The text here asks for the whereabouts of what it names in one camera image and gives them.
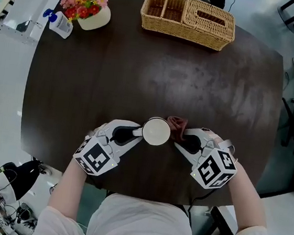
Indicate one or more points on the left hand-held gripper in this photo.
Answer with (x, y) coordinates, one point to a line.
(95, 157)

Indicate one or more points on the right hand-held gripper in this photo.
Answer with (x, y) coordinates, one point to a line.
(212, 169)

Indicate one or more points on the reddish brown cloth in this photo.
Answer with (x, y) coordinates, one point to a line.
(177, 127)

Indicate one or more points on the white mug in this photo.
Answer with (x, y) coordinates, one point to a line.
(156, 131)

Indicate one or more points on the person's right forearm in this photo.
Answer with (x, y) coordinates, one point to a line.
(248, 202)

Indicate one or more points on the person's left forearm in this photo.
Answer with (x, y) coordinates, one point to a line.
(70, 190)

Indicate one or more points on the person's right hand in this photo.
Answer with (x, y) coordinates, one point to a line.
(214, 135)

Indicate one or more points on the person's white shirt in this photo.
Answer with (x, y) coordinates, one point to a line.
(140, 224)

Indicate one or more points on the wicker organizer basket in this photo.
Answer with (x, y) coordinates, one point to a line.
(212, 32)

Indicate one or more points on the white pot of artificial flowers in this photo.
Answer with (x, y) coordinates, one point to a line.
(94, 20)

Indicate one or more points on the white bottle with blue pump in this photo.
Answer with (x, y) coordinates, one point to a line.
(59, 26)

